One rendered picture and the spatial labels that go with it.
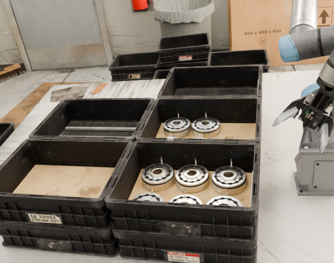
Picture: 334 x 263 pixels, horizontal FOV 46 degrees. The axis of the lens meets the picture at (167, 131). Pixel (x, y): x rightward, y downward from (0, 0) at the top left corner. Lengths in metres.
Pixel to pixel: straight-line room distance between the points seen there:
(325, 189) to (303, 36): 0.52
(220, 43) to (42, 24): 1.96
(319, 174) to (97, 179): 0.71
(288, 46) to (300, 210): 0.52
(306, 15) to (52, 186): 0.93
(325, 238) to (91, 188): 0.72
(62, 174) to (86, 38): 3.26
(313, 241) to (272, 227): 0.12
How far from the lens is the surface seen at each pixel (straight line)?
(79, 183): 1.33
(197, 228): 1.06
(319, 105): 1.07
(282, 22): 4.09
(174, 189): 1.22
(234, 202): 1.11
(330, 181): 1.37
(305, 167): 1.32
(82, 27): 4.52
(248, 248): 1.08
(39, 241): 1.31
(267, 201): 1.35
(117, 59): 3.38
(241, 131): 1.46
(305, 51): 1.12
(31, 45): 4.83
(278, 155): 1.56
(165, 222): 1.06
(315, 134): 1.32
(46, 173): 1.43
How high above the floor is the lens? 1.60
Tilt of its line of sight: 31 degrees down
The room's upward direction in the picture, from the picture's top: 8 degrees counter-clockwise
